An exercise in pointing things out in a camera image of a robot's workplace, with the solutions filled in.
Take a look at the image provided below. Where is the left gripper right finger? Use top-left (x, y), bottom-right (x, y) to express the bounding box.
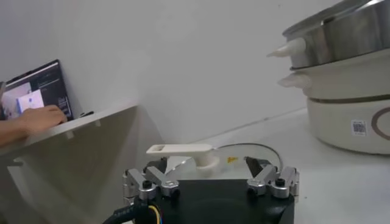
top-left (246, 156), bottom-right (300, 200)

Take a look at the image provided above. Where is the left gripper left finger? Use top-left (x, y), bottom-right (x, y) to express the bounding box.
top-left (121, 157), bottom-right (181, 201)

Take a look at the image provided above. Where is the person's forearm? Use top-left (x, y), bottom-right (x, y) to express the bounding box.
top-left (0, 118), bottom-right (30, 149)

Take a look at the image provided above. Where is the stainless steel steamer basket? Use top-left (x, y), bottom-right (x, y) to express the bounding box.
top-left (267, 0), bottom-right (390, 71)

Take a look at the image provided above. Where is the person's hand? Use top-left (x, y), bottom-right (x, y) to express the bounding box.
top-left (18, 104), bottom-right (69, 135)

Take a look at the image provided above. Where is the white side table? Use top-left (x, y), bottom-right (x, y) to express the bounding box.
top-left (0, 102), bottom-right (141, 224)

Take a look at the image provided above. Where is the white electric cooking pot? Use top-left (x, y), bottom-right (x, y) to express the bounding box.
top-left (277, 48), bottom-right (390, 156)

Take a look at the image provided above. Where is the black laptop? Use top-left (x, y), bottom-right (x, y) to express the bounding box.
top-left (0, 59), bottom-right (74, 121)

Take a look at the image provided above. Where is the glass lid white handle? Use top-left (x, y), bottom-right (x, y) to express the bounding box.
top-left (146, 142), bottom-right (284, 181)

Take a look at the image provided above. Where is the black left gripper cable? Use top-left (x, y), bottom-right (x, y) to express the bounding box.
top-left (102, 203), bottom-right (162, 224)

